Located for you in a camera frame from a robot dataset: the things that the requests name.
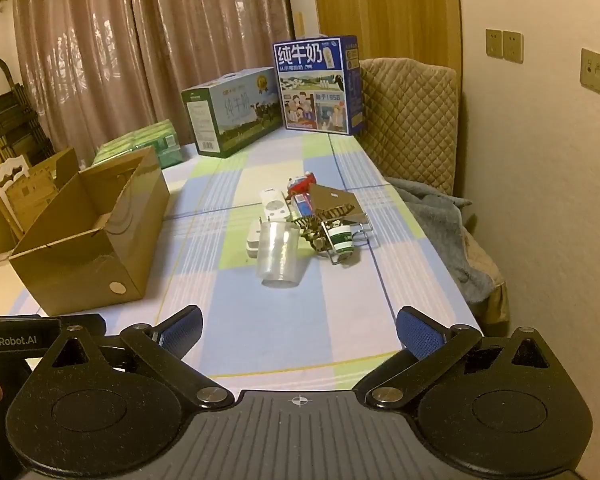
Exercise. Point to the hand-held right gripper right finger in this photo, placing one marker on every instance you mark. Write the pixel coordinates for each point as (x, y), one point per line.
(420, 332)

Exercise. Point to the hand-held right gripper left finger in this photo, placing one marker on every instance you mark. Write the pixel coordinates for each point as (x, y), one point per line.
(185, 327)

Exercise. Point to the white square power adapter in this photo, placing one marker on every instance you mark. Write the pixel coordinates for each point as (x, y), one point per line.
(252, 242)

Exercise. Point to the white remote control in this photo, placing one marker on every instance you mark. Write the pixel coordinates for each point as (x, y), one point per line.
(272, 200)

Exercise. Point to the red white toy figure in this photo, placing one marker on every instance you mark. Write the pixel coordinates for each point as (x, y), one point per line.
(300, 185)

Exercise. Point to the beige printed bed sheet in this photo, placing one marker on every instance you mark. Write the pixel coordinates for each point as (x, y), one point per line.
(0, 290)

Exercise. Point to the plaid tablecloth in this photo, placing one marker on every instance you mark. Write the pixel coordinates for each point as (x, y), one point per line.
(280, 320)

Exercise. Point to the grey blanket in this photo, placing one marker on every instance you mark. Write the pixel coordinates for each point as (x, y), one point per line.
(445, 230)

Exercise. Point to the clear plastic cup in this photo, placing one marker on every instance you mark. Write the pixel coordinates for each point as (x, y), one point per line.
(277, 260)

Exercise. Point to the small green white jar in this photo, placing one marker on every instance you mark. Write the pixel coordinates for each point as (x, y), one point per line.
(341, 240)

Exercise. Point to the printed cardboard box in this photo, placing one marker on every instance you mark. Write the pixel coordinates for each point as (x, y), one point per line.
(30, 195)

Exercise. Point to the brown wooden model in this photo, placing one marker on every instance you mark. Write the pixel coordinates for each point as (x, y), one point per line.
(330, 200)

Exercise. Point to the small white blue packet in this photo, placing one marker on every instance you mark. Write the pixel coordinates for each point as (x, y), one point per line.
(302, 207)

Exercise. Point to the white carved chair back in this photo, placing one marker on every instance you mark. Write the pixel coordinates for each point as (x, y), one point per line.
(10, 170)

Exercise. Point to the pack of green tissue packets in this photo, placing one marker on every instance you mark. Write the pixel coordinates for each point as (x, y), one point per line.
(150, 140)

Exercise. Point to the beige quilted chair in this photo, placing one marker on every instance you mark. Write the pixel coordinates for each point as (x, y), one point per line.
(410, 120)

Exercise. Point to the green milk carton box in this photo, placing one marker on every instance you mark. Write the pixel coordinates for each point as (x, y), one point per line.
(230, 115)

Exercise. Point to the black folding cart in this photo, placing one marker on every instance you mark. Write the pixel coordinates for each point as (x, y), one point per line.
(10, 120)

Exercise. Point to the blue milk carton box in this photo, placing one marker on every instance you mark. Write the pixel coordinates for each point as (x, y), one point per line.
(310, 85)

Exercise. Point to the pinkish brown curtain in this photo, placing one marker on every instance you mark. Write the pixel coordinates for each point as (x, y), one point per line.
(75, 50)
(210, 20)

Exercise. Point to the beige wall socket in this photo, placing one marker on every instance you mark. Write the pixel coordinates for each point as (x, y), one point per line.
(595, 71)
(513, 46)
(494, 43)

